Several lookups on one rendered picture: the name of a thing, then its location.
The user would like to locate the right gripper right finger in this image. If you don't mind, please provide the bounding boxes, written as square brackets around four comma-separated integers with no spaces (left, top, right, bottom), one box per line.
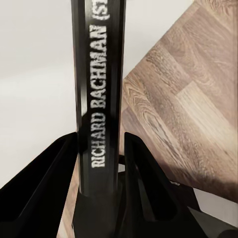
[124,132,208,238]

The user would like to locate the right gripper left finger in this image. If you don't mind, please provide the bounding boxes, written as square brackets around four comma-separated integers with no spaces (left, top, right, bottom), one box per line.
[0,131,78,238]

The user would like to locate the hardback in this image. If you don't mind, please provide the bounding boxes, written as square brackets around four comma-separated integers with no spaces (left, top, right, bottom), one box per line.
[71,0,126,196]

